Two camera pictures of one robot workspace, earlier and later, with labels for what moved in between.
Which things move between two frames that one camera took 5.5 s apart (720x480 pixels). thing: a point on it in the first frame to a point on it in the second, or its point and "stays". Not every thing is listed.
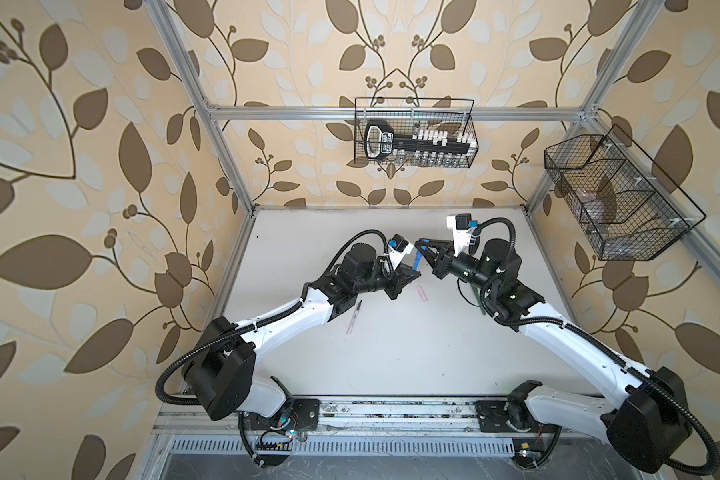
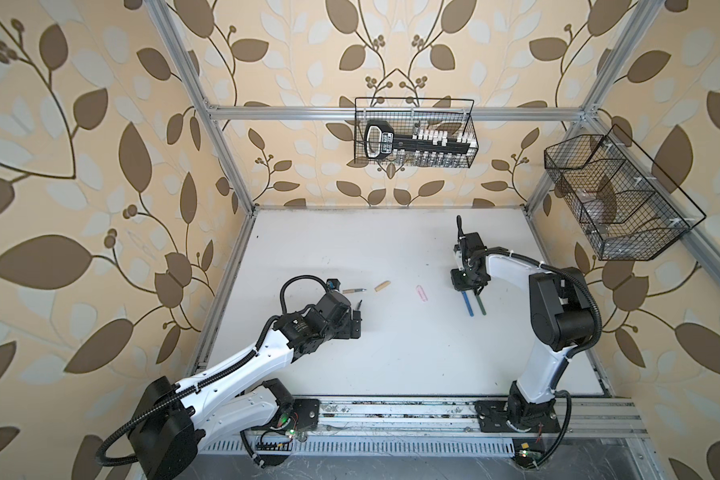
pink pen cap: (421, 293) stays
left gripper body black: (392, 280) to (346, 328)
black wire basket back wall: (415, 132) stays
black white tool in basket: (381, 141) stays
